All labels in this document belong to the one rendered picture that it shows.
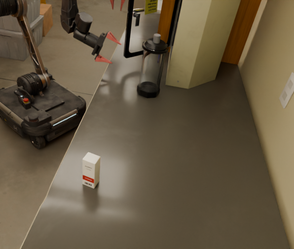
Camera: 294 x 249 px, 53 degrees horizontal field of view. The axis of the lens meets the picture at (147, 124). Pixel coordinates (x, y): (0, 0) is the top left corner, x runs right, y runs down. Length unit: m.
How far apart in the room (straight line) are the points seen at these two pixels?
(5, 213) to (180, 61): 1.39
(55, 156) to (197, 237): 1.63
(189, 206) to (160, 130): 0.35
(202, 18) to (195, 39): 0.09
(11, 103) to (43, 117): 0.35
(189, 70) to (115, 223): 0.80
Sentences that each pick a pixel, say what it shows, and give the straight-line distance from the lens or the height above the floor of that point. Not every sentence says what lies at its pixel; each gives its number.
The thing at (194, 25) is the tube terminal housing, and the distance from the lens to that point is 1.29.
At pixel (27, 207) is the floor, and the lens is 2.05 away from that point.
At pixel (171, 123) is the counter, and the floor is 0.94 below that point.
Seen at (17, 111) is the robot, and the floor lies 0.24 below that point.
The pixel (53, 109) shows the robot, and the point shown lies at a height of 0.24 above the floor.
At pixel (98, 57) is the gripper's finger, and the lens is 1.40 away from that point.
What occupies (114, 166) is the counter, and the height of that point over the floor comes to 0.94.
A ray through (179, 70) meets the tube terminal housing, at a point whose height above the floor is 1.03.
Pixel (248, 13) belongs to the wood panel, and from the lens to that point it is 1.69.
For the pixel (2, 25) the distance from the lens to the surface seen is 3.46.
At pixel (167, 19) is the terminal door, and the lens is 1.56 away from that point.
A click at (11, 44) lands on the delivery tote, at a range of 3.49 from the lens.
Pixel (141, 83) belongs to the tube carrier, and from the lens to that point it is 1.28.
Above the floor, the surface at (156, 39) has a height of 1.20.
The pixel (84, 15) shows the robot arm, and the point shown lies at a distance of 1.36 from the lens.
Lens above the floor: 1.65
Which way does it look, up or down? 39 degrees down
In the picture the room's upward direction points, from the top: 10 degrees clockwise
